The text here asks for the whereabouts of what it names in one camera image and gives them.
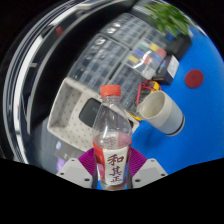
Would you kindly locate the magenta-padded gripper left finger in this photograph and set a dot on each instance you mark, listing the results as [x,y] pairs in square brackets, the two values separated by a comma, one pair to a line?
[75,171]

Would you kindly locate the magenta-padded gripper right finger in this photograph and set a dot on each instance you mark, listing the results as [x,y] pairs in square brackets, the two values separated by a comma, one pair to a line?
[150,171]

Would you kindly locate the clear red-capped drink bottle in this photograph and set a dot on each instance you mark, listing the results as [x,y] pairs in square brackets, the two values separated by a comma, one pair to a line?
[112,150]

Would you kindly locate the white perforated tray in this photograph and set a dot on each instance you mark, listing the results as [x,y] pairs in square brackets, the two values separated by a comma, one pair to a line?
[70,116]

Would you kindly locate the white and grey mug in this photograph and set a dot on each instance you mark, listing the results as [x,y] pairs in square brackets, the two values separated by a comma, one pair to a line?
[166,115]

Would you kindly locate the black zippered case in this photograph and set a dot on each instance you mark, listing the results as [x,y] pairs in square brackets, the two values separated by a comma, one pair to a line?
[88,113]

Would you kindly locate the yellow multimeter with red leads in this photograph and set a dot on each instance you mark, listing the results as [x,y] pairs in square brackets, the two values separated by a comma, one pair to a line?
[148,87]

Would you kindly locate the grey small-parts drawer cabinet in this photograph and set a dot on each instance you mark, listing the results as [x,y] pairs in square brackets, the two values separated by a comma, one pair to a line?
[96,63]
[130,30]
[128,83]

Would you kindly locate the flat round red coaster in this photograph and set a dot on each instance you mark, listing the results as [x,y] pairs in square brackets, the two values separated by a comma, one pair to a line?
[194,78]

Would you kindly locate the small black box white label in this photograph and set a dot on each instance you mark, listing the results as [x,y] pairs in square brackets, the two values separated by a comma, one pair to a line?
[168,70]

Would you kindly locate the clear organizer box coloured parts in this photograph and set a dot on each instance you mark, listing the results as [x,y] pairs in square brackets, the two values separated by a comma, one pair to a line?
[146,60]

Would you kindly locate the dark workbench shelf unit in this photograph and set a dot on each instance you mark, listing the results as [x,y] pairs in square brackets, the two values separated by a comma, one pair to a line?
[50,50]

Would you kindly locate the black flat carrying case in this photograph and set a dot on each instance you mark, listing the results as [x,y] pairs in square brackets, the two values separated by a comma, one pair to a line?
[180,46]

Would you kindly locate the green potted plant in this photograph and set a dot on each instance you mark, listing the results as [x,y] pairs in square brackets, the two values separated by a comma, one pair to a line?
[170,18]

